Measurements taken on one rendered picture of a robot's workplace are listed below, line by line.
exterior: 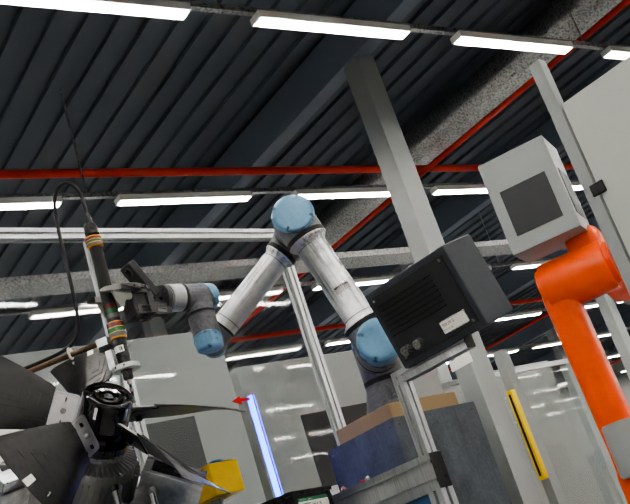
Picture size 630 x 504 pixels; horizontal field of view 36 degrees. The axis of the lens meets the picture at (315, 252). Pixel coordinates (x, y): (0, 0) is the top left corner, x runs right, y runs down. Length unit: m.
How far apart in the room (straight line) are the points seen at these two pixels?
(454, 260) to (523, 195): 4.02
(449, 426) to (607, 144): 1.38
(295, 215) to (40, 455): 0.95
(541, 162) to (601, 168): 2.49
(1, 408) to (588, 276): 4.21
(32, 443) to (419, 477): 0.84
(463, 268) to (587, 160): 1.63
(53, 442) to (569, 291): 4.25
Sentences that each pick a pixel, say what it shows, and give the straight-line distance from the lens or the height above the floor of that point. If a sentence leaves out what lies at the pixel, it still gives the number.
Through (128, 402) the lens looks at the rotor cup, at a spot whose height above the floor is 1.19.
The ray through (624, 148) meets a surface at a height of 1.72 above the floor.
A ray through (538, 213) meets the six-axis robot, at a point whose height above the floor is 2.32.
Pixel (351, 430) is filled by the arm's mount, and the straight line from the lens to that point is 2.65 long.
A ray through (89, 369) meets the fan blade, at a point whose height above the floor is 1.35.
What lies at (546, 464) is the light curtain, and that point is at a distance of 7.92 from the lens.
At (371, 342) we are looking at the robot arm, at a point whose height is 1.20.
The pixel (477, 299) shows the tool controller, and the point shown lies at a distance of 2.04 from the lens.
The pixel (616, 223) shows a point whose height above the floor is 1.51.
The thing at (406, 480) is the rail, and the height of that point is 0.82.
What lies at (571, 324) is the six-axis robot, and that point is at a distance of 6.03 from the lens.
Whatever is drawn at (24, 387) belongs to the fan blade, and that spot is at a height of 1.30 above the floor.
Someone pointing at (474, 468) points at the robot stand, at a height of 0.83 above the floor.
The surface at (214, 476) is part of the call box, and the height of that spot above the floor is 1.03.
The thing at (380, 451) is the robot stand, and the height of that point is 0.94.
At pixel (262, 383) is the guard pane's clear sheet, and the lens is 3.63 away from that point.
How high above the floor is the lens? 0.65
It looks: 19 degrees up
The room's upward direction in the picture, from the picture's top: 18 degrees counter-clockwise
